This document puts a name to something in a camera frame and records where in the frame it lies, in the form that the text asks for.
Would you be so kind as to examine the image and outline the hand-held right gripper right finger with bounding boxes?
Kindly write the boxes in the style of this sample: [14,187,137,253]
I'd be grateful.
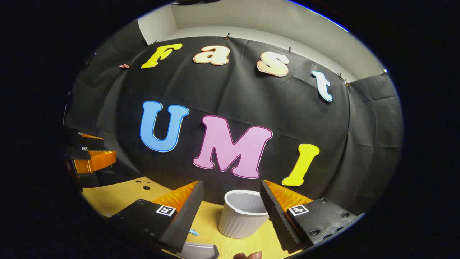
[259,179,360,252]

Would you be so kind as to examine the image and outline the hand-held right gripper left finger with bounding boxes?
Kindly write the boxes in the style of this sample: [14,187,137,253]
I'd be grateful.
[108,180,204,254]

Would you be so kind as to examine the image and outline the black backdrop cloth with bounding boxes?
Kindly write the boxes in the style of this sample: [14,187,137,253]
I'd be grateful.
[65,20,405,216]

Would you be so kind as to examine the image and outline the yellow wooden desktop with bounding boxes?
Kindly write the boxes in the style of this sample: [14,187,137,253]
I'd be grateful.
[82,176,306,259]

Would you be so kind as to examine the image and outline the grey plastic dustpan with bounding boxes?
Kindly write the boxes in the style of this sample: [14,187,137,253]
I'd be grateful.
[178,242,220,259]

